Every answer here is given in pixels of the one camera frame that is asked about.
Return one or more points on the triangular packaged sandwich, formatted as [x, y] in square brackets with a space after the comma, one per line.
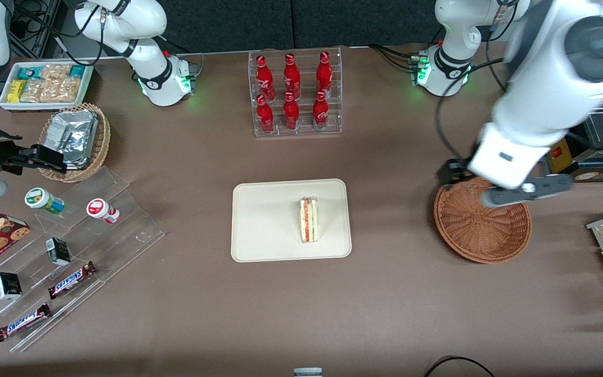
[309, 222]

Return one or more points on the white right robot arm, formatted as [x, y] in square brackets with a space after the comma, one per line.
[149, 78]

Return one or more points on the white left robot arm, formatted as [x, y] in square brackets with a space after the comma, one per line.
[542, 94]

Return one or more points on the light tan wicker basket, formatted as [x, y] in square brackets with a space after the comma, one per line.
[100, 152]

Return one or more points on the brown round wicker basket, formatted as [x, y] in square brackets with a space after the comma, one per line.
[479, 235]

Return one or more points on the cream plastic tray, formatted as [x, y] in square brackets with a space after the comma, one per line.
[270, 220]

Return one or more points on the silver foil wrapped food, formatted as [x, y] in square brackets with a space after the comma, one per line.
[71, 136]

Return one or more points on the green lid yogurt cup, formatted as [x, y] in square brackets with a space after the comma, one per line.
[42, 200]

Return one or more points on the white rectangular snack bin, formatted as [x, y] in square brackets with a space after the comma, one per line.
[40, 106]

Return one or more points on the clear bag of crackers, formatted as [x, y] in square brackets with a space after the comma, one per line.
[54, 71]
[33, 91]
[62, 90]

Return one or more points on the red lid yogurt cup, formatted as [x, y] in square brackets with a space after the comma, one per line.
[100, 209]

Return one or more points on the yellow snack pack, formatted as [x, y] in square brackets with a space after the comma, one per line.
[16, 91]

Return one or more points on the teal snack pack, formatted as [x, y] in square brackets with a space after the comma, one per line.
[28, 73]
[77, 71]

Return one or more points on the small black white carton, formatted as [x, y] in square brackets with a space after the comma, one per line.
[7, 286]
[58, 251]

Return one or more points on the clear acrylic stepped display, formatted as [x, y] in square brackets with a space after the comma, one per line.
[123, 230]

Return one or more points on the black food warmer appliance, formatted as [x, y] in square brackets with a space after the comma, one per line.
[563, 157]

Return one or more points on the brown Snickers bar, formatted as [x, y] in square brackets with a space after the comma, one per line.
[23, 322]
[71, 280]

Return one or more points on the red cola bottle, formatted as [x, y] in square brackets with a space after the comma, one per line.
[291, 115]
[265, 78]
[324, 76]
[321, 114]
[265, 118]
[291, 78]

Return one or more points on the clear acrylic bottle rack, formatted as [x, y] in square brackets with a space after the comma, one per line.
[305, 128]

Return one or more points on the small grey device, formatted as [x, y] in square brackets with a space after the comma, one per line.
[308, 373]

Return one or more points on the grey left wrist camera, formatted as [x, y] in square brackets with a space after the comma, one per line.
[532, 192]

